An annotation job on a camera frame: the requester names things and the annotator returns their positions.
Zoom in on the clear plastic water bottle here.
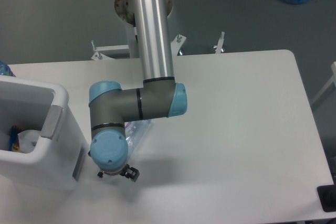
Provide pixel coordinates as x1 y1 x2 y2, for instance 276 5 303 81
125 120 151 158

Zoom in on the white face mask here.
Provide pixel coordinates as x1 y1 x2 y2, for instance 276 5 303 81
18 130 40 154

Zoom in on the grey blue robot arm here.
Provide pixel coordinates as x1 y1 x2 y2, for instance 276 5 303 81
88 0 187 181

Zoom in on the white trash can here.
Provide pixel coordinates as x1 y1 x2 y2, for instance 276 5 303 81
1 76 87 190

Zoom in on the blue yellow snack wrapper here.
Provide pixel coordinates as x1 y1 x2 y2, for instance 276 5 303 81
8 125 22 152

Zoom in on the blue patterned object left edge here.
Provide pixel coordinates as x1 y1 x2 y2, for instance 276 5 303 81
0 60 16 77

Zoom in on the black device at table edge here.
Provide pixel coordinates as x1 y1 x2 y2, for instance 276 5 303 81
317 185 335 212

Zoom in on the white table clamp bracket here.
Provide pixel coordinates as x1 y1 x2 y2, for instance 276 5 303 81
91 40 130 60

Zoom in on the white clamp bracket middle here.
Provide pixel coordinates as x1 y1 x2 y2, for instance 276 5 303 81
171 34 186 56

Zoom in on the white clamp bracket right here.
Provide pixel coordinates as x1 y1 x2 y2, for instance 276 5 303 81
213 31 226 54

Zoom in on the white frame right edge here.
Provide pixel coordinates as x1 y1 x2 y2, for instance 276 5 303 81
310 61 335 111

